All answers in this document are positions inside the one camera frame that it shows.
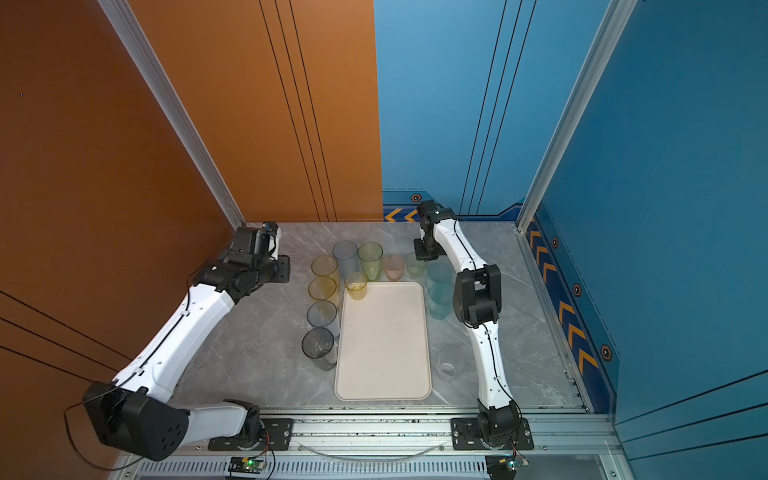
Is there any left circuit board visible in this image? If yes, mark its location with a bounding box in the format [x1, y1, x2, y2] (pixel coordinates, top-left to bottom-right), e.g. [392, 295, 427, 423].
[227, 456, 269, 477]

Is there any aluminium corner post left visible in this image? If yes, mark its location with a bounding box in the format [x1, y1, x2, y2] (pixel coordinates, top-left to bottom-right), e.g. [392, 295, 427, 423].
[98, 0, 246, 229]

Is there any tall blue glass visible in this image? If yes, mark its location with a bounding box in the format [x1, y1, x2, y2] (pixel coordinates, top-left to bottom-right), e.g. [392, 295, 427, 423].
[306, 300, 340, 339]
[332, 240, 360, 282]

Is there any tall yellow glass rear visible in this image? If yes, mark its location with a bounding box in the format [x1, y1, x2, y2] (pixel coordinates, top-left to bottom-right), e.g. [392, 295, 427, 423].
[311, 255, 340, 281]

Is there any circuit board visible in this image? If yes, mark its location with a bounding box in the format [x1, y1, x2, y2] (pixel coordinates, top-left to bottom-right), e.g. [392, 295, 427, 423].
[227, 456, 269, 477]
[484, 455, 530, 480]

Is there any aluminium corner post right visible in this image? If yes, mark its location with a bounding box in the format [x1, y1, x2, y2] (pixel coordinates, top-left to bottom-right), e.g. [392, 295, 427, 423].
[516, 0, 637, 234]

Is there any cream plastic tray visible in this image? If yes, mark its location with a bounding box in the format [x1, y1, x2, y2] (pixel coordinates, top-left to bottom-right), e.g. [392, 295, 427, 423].
[334, 282, 432, 402]

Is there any teal glass rear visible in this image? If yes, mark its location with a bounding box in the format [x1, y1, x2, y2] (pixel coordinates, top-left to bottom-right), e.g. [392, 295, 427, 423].
[426, 261, 455, 290]

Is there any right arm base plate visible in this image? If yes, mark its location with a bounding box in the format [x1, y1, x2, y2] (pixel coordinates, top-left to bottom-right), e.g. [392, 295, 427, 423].
[450, 417, 535, 451]

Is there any small pink glass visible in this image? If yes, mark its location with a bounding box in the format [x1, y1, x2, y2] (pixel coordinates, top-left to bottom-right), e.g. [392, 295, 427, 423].
[382, 253, 405, 282]

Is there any tall dark grey glass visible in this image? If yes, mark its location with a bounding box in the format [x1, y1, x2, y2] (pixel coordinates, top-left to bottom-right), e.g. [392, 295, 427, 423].
[301, 327, 338, 371]

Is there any tall yellow glass front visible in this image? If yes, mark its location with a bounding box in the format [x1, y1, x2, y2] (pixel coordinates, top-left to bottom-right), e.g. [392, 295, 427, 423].
[308, 276, 339, 306]

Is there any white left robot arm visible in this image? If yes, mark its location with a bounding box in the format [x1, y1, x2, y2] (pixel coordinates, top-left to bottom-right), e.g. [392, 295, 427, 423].
[82, 222, 290, 461]

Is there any teal glass front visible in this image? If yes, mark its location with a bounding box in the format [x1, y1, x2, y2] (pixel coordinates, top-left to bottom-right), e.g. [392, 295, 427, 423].
[428, 283, 454, 320]

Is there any tall yellow glass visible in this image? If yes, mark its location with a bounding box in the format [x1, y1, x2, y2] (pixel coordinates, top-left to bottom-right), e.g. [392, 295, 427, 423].
[308, 276, 339, 306]
[311, 255, 340, 281]

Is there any tall green glass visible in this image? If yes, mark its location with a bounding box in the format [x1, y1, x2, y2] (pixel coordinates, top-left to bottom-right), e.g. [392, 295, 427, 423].
[358, 242, 384, 282]

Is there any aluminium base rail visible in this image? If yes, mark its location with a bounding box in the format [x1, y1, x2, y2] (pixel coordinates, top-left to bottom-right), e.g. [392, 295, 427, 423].
[110, 407, 634, 479]

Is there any tall blue glass rear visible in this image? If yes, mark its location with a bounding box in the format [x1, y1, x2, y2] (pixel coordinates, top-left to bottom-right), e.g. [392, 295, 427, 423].
[332, 240, 360, 282]

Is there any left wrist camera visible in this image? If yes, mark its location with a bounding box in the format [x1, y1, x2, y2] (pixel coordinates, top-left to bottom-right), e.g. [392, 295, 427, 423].
[261, 221, 280, 238]

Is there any small yellow glass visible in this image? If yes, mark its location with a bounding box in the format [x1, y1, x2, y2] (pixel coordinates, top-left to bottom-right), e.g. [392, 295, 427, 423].
[344, 271, 368, 300]

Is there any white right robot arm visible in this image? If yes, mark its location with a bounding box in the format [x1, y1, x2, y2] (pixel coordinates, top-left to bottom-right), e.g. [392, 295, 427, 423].
[414, 200, 523, 449]

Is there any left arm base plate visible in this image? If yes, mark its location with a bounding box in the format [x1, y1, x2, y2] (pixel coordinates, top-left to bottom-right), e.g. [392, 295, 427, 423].
[208, 418, 294, 453]

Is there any small green glass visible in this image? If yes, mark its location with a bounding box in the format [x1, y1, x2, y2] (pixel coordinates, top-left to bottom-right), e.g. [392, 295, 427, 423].
[406, 253, 428, 281]

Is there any teal glass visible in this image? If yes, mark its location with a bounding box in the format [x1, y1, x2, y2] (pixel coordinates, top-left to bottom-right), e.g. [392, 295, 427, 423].
[428, 283, 454, 320]
[426, 261, 455, 290]

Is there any tall blue glass front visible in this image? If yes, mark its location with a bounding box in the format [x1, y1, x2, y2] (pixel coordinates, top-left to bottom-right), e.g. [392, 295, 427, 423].
[306, 300, 340, 339]

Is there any right circuit board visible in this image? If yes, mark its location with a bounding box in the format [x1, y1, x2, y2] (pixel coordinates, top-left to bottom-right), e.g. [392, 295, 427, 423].
[484, 455, 530, 480]

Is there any aluminium corner post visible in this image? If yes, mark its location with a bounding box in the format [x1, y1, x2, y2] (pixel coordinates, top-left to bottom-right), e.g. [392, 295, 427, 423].
[98, 0, 246, 229]
[516, 0, 637, 234]

